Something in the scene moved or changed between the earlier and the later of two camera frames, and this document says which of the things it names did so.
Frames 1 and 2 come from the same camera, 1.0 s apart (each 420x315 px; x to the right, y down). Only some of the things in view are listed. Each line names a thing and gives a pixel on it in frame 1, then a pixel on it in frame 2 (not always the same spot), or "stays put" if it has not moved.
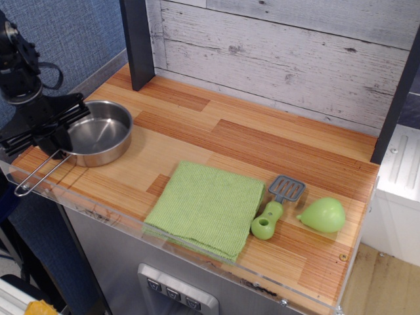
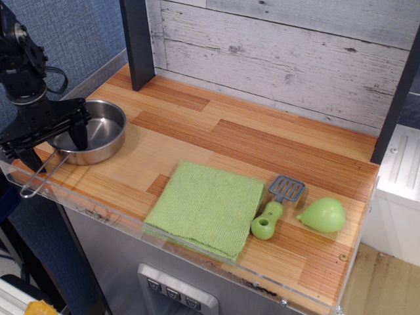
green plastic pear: (327, 215) stays put
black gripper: (46, 113) to (39, 119)
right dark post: (396, 104) stays put
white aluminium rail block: (399, 171) stays put
